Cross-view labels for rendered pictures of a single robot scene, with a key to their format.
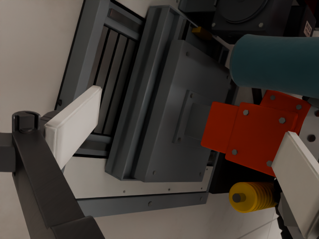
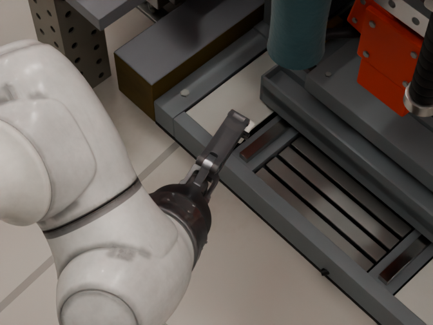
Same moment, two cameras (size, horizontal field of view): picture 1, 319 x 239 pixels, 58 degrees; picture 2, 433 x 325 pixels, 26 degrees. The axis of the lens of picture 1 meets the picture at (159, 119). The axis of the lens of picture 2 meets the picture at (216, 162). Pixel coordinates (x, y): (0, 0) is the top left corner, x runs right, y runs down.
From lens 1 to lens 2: 1.04 m
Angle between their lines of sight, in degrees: 35
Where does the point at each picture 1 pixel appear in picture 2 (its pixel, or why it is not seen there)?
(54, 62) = (276, 254)
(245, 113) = (366, 55)
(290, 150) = not seen: hidden behind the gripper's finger
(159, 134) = (416, 158)
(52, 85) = (301, 270)
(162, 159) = not seen: outside the picture
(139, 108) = (374, 170)
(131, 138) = (410, 199)
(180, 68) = (341, 91)
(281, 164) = not seen: hidden behind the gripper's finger
